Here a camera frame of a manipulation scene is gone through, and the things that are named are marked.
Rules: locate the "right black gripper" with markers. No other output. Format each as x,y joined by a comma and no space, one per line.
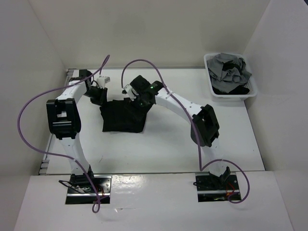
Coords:
148,106

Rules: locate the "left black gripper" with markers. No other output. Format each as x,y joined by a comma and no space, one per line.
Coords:
102,98

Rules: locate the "black skirt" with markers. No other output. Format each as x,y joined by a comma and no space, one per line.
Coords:
124,115

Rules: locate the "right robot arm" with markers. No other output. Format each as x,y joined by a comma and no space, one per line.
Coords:
203,121

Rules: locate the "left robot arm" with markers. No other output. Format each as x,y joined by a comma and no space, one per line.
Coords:
65,123

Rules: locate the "white plastic basket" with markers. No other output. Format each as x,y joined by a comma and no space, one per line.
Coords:
251,85

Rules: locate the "black garment in basket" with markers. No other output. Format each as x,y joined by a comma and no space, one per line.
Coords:
240,91

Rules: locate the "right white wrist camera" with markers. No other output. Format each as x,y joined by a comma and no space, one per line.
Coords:
129,90

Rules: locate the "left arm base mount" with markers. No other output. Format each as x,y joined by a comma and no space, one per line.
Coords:
101,190

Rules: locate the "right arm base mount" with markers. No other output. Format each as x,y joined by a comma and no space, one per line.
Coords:
208,192

